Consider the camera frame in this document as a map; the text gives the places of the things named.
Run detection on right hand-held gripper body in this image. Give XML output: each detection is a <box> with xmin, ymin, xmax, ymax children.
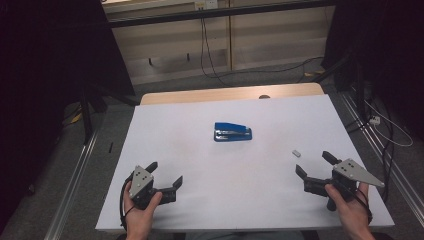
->
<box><xmin>303</xmin><ymin>158</ymin><xmax>386</xmax><ymax>212</ymax></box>

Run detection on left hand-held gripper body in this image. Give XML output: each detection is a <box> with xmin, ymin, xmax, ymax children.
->
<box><xmin>128</xmin><ymin>165</ymin><xmax>177</xmax><ymax>211</ymax></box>

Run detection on blue stapler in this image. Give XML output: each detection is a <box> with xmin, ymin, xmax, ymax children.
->
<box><xmin>213</xmin><ymin>121</ymin><xmax>253</xmax><ymax>143</ymax></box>

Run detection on person's left hand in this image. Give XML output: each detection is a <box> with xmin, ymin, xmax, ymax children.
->
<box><xmin>123</xmin><ymin>190</ymin><xmax>164</xmax><ymax>234</ymax></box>

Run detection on person's right hand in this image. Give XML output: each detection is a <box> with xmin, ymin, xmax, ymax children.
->
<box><xmin>324</xmin><ymin>182</ymin><xmax>373</xmax><ymax>235</ymax></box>

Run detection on white table sheet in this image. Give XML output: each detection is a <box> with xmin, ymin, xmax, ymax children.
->
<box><xmin>95</xmin><ymin>94</ymin><xmax>395</xmax><ymax>233</ymax></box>

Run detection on black stand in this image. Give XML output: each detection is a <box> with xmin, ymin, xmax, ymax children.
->
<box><xmin>79</xmin><ymin>82</ymin><xmax>142</xmax><ymax>145</ymax></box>
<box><xmin>313</xmin><ymin>53</ymin><xmax>369</xmax><ymax>123</ymax></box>

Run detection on wooden table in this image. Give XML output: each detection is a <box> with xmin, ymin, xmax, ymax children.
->
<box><xmin>139</xmin><ymin>82</ymin><xmax>325</xmax><ymax>106</ymax></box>

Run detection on black curtain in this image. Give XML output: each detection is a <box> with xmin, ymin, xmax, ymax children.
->
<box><xmin>320</xmin><ymin>0</ymin><xmax>424</xmax><ymax>143</ymax></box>
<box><xmin>0</xmin><ymin>0</ymin><xmax>136</xmax><ymax>231</ymax></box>

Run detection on beige cabinet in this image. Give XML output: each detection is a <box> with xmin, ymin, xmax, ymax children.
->
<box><xmin>100</xmin><ymin>0</ymin><xmax>336</xmax><ymax>86</ymax></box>

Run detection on black horizontal bar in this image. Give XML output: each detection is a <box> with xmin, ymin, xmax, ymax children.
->
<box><xmin>107</xmin><ymin>0</ymin><xmax>337</xmax><ymax>30</ymax></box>

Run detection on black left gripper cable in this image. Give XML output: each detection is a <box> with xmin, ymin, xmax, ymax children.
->
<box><xmin>119</xmin><ymin>175</ymin><xmax>138</xmax><ymax>232</ymax></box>

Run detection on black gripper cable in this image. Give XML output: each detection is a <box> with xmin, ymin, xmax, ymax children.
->
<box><xmin>351</xmin><ymin>188</ymin><xmax>374</xmax><ymax>225</ymax></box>
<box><xmin>119</xmin><ymin>175</ymin><xmax>138</xmax><ymax>232</ymax></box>

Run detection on metal floor rail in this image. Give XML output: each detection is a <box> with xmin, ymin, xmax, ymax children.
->
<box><xmin>44</xmin><ymin>128</ymin><xmax>100</xmax><ymax>240</ymax></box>
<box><xmin>339</xmin><ymin>90</ymin><xmax>424</xmax><ymax>219</ymax></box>

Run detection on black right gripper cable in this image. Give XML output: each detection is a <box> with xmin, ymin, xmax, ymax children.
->
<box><xmin>351</xmin><ymin>188</ymin><xmax>374</xmax><ymax>225</ymax></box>

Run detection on black floor cable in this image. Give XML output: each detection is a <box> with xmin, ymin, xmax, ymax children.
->
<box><xmin>345</xmin><ymin>114</ymin><xmax>396</xmax><ymax>203</ymax></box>

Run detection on white cable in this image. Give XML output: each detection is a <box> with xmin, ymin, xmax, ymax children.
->
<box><xmin>364</xmin><ymin>99</ymin><xmax>415</xmax><ymax>148</ymax></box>

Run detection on black hanging cable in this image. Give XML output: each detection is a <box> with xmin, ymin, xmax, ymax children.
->
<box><xmin>201</xmin><ymin>16</ymin><xmax>325</xmax><ymax>82</ymax></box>
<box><xmin>199</xmin><ymin>16</ymin><xmax>228</xmax><ymax>85</ymax></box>

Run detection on white wall socket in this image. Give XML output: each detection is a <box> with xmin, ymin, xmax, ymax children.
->
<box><xmin>194</xmin><ymin>0</ymin><xmax>220</xmax><ymax>11</ymax></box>

